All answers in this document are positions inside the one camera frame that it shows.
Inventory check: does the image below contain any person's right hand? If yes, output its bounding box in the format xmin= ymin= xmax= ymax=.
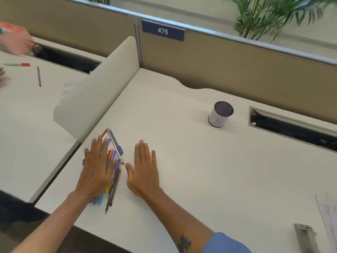
xmin=125 ymin=140 xmax=161 ymax=199

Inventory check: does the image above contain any person's left hand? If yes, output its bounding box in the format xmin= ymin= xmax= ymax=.
xmin=74 ymin=135 xmax=118 ymax=201

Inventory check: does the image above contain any person's right forearm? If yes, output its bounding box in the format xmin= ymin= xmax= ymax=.
xmin=136 ymin=187 xmax=214 ymax=253

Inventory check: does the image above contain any person's left forearm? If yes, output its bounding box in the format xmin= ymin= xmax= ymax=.
xmin=10 ymin=190 xmax=106 ymax=253

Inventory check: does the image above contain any pile of coloured pens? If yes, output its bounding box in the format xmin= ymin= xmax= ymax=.
xmin=82 ymin=128 xmax=124 ymax=215

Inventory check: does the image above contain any white curved desk divider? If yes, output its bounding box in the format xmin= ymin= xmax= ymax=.
xmin=53 ymin=36 xmax=140 ymax=141

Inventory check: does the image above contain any printed paper sheet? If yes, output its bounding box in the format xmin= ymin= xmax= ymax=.
xmin=315 ymin=192 xmax=337 ymax=253
xmin=60 ymin=81 xmax=84 ymax=102

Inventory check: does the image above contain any white round pen holder cup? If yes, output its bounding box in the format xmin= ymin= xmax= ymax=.
xmin=208 ymin=101 xmax=234 ymax=128

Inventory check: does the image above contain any blue shirt sleeve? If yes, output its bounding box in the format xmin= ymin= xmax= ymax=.
xmin=202 ymin=232 xmax=252 ymax=253

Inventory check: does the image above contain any tan partition panel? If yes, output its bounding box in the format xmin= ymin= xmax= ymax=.
xmin=135 ymin=15 xmax=337 ymax=125
xmin=0 ymin=0 xmax=137 ymax=59

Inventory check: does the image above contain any blue desk number sign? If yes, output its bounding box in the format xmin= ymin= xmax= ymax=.
xmin=142 ymin=20 xmax=186 ymax=42

